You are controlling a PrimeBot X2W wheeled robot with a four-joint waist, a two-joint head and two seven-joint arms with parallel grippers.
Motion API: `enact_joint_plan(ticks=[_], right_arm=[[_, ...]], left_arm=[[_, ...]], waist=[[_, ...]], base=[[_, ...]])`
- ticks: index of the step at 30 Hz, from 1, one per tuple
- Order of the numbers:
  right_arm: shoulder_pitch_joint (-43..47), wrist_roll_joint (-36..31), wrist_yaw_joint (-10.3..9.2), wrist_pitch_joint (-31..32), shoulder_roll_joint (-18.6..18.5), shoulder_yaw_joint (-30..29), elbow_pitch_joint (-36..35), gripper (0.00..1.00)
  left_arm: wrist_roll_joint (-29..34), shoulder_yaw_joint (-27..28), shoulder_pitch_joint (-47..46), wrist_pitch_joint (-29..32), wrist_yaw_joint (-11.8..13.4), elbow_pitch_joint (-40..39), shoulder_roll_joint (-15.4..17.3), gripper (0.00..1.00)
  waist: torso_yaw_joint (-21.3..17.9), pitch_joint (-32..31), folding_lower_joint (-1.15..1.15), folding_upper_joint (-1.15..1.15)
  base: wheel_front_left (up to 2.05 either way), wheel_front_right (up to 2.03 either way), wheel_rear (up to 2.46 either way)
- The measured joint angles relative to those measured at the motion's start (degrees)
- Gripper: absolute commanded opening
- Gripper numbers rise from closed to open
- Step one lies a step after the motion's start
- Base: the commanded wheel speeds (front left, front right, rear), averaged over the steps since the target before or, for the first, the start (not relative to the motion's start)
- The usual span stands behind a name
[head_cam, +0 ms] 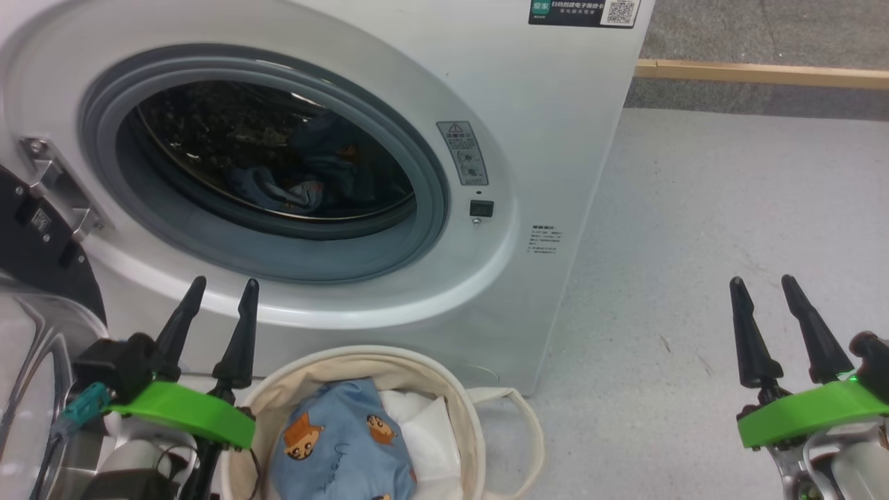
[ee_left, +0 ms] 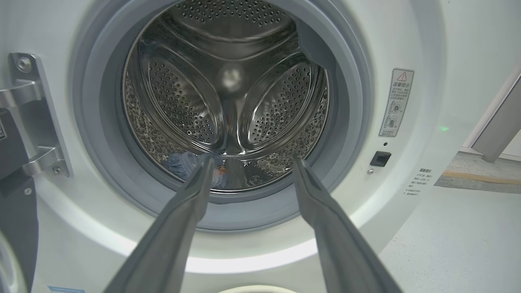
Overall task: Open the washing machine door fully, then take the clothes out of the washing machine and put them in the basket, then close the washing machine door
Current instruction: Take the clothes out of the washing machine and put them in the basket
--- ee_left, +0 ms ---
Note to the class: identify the cream fabric laundry basket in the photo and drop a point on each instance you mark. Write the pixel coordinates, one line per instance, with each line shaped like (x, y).
(256, 289)

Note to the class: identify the grey rubber door gasket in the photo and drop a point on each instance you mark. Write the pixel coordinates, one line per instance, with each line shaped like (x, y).
(101, 162)

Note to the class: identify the blue energy label sticker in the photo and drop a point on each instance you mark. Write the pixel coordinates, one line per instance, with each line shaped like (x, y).
(65, 290)

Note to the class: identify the metal washer door hinge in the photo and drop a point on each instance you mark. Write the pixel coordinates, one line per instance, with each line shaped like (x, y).
(40, 122)

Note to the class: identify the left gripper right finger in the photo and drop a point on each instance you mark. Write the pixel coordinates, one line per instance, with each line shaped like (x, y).
(342, 244)

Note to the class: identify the blue bear print garment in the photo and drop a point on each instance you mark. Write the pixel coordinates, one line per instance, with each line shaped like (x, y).
(183, 165)

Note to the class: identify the grey metal frame bar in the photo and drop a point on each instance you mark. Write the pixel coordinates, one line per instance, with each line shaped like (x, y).
(496, 126)

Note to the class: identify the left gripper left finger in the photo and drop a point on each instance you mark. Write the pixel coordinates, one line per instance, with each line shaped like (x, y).
(163, 244)

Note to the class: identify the black door latch socket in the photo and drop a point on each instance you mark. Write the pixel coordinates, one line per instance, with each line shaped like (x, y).
(380, 158)

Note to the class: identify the round black washer door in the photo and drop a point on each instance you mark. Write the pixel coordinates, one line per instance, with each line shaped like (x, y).
(16, 211)

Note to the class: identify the stainless steel washer drum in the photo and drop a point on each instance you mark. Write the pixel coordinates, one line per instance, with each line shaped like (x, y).
(183, 93)

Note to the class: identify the white front-load washing machine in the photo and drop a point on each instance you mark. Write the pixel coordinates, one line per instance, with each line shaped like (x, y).
(407, 40)

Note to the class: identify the white warning sticker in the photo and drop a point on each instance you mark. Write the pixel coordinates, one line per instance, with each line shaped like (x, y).
(397, 101)

